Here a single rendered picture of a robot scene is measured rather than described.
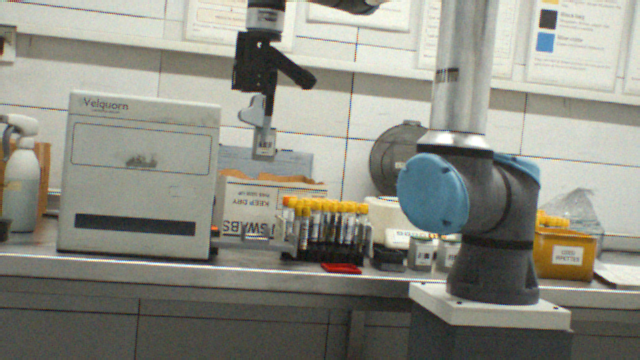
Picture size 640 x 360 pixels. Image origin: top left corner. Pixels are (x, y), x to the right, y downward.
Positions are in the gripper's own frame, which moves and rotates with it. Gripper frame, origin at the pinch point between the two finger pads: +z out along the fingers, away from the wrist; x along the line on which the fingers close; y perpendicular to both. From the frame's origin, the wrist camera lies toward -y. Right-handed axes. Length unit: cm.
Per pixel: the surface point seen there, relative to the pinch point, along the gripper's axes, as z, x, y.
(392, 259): 22.4, -0.9, -28.7
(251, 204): 15.8, -25.2, -1.6
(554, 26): -39, -60, -88
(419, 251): 20.6, -2.5, -34.8
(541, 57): -30, -61, -85
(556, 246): 17, -2, -65
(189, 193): 11.8, 4.8, 13.7
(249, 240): 20.1, 2.8, 1.4
